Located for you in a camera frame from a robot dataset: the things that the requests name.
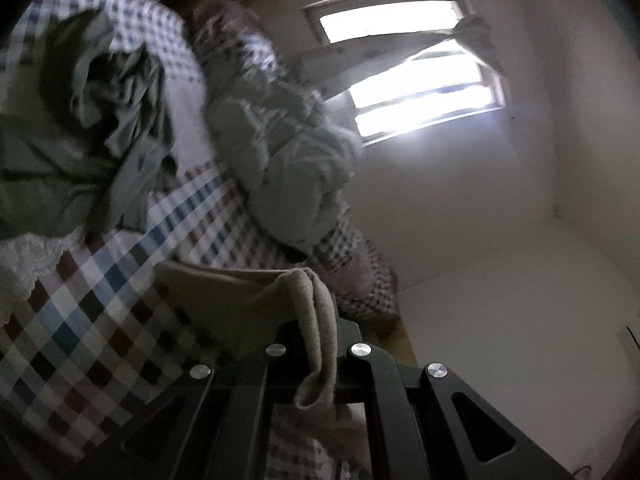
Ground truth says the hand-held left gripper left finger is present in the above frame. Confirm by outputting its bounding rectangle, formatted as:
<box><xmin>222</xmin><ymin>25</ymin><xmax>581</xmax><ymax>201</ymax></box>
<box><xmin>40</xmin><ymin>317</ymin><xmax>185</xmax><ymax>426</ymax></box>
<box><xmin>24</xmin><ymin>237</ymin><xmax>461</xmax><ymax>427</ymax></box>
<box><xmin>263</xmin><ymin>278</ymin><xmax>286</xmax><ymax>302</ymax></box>
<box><xmin>120</xmin><ymin>320</ymin><xmax>312</xmax><ymax>480</ymax></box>

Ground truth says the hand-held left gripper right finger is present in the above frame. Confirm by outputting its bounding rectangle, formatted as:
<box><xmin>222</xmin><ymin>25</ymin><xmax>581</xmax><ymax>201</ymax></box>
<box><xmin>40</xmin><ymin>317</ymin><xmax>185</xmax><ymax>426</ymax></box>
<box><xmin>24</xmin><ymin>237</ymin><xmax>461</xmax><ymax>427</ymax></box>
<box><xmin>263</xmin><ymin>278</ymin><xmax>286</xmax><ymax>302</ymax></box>
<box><xmin>330</xmin><ymin>317</ymin><xmax>571</xmax><ymax>480</ymax></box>

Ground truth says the beige fleece garment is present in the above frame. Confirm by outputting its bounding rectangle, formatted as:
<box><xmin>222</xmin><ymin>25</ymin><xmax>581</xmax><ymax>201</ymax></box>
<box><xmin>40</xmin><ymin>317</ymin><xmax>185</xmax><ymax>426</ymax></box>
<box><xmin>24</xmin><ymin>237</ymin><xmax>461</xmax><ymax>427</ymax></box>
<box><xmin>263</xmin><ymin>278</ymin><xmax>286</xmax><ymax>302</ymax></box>
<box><xmin>152</xmin><ymin>262</ymin><xmax>372</xmax><ymax>461</ymax></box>

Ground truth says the wooden headboard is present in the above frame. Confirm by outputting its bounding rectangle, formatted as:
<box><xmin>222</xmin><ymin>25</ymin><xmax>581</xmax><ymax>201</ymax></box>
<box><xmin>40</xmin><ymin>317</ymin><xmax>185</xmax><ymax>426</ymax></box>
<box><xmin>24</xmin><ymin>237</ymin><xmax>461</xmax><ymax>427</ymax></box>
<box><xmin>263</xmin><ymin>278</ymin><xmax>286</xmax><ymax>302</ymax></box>
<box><xmin>370</xmin><ymin>319</ymin><xmax>417</xmax><ymax>367</ymax></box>

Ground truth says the checkered folded quilt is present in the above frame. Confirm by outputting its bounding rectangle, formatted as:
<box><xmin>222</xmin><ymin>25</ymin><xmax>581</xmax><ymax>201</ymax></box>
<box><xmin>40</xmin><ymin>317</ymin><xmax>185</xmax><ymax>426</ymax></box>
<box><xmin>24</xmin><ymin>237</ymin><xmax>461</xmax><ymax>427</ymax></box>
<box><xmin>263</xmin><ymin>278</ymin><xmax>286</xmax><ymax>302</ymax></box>
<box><xmin>310</xmin><ymin>215</ymin><xmax>401</xmax><ymax>322</ymax></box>

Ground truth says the checkered bed sheet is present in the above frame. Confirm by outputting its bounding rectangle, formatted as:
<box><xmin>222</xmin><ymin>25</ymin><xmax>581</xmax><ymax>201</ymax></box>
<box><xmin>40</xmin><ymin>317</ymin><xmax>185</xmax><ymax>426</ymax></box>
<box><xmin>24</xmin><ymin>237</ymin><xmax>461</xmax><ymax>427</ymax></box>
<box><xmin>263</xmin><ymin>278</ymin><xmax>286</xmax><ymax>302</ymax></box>
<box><xmin>0</xmin><ymin>0</ymin><xmax>401</xmax><ymax>480</ymax></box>

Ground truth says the pale green puffy duvet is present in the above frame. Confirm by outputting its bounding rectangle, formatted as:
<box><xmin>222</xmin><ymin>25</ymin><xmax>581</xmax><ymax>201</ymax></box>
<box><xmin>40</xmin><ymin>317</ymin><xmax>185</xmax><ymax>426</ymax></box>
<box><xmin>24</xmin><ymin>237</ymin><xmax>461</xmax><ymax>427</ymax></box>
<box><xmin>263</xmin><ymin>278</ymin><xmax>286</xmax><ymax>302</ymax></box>
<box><xmin>205</xmin><ymin>65</ymin><xmax>364</xmax><ymax>257</ymax></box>

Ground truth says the window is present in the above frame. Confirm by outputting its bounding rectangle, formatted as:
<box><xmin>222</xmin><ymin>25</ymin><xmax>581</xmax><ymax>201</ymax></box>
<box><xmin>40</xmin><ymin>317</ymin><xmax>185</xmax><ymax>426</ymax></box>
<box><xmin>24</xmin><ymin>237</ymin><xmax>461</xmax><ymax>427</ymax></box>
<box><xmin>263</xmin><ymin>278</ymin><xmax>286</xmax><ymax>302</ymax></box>
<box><xmin>304</xmin><ymin>0</ymin><xmax>506</xmax><ymax>146</ymax></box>

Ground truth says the grey-green garment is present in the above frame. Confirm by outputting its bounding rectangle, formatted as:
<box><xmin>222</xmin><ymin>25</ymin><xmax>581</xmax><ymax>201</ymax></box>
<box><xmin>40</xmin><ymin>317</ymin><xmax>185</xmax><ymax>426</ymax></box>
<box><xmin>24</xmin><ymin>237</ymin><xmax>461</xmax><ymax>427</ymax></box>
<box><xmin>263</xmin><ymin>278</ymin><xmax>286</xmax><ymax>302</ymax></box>
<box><xmin>0</xmin><ymin>10</ymin><xmax>179</xmax><ymax>241</ymax></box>

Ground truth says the purple floral pillow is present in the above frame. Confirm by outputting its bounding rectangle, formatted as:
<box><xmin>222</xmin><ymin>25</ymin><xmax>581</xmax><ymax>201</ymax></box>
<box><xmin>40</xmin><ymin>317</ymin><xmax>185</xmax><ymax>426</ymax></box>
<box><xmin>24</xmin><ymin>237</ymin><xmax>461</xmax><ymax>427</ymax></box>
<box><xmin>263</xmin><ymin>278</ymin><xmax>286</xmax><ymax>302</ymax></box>
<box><xmin>192</xmin><ymin>0</ymin><xmax>282</xmax><ymax>87</ymax></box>

